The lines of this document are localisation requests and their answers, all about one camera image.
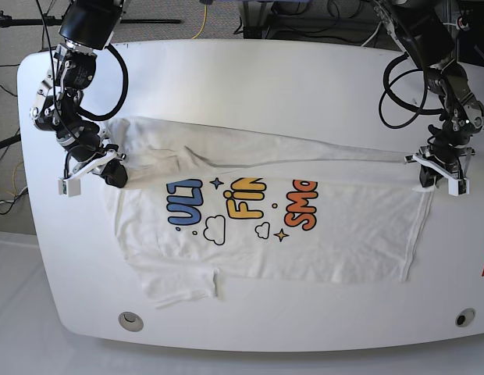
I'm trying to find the left-arm white gripper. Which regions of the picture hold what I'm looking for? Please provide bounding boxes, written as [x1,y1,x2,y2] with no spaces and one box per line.
[404,146,475,188]

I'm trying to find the right-arm white gripper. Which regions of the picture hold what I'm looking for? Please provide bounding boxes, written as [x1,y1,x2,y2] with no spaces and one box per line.
[60,145,128,188]

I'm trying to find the white printed T-shirt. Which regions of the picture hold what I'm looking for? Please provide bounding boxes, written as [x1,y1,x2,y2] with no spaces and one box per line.
[102,117,434,308]

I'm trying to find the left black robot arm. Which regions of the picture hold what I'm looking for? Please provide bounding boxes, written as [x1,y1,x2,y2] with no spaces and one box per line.
[373,1,484,196]

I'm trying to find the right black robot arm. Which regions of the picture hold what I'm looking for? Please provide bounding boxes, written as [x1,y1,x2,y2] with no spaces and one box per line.
[30,1,129,188]

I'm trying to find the right table grommet hole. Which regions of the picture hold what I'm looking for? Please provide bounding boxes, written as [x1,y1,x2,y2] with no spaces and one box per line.
[455,308,476,327]

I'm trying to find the table grommet hole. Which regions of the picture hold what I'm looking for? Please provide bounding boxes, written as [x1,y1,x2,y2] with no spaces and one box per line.
[455,308,476,327]
[118,312,144,332]

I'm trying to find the left table grommet hole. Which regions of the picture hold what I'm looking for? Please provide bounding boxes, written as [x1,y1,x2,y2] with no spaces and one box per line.
[118,312,144,332]

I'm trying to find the black tripod stand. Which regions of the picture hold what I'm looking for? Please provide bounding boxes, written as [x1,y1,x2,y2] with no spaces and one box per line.
[0,10,181,155]

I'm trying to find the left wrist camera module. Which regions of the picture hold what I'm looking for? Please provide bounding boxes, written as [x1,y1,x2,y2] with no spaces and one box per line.
[448,177,470,196]

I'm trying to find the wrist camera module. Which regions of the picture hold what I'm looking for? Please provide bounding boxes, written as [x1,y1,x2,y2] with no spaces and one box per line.
[448,177,470,196]
[58,177,81,198]

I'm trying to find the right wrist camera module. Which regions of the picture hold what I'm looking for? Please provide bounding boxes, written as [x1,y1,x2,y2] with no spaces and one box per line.
[58,177,81,198]

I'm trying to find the white cable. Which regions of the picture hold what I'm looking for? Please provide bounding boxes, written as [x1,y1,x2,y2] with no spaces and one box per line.
[361,17,387,47]

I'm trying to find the yellow cable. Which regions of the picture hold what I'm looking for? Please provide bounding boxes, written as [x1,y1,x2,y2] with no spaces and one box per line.
[192,0,212,40]

